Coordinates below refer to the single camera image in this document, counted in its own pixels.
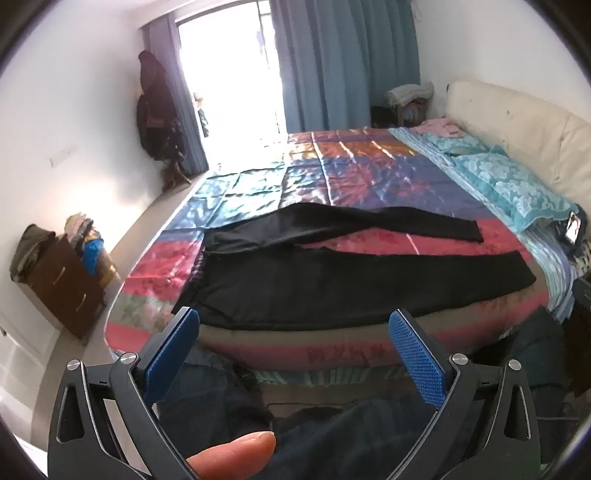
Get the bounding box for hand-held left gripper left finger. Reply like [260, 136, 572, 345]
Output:
[47, 307, 201, 480]

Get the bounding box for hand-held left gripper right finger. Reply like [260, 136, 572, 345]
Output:
[388, 308, 542, 480]

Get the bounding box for black pants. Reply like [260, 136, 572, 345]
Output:
[172, 203, 537, 330]

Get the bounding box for person's left hand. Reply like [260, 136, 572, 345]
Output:
[185, 431, 278, 480]

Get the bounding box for dark cloth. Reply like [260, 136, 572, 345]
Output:
[473, 308, 580, 400]

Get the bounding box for brown wooden dresser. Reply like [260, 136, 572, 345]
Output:
[27, 232, 110, 347]

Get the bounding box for white cabinet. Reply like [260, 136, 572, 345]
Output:
[0, 309, 63, 446]

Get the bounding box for pile of folded clothes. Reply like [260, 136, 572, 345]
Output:
[64, 212, 103, 259]

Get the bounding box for blue striped bed sheet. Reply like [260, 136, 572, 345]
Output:
[390, 127, 578, 321]

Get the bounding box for olive cloth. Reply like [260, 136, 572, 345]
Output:
[10, 224, 57, 283]

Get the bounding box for colourful patchwork blanket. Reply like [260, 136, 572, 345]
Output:
[104, 127, 557, 386]

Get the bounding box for large teal floral pillow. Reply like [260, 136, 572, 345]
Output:
[455, 150, 579, 234]

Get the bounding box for black phone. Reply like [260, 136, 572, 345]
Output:
[564, 213, 583, 244]

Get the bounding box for small teal floral pillow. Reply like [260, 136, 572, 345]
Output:
[429, 133, 491, 157]

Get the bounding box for pink cloth by pillow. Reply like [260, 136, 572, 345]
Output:
[412, 117, 468, 139]

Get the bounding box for dark coat on rack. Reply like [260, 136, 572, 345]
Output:
[135, 50, 193, 193]

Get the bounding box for cream padded headboard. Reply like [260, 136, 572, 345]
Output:
[444, 80, 591, 209]

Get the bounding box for chair with grey blanket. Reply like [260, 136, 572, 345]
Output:
[385, 82, 435, 128]

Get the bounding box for wide blue curtain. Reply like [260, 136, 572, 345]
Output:
[269, 0, 422, 133]

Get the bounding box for narrow blue curtain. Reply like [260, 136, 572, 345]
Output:
[140, 11, 212, 176]

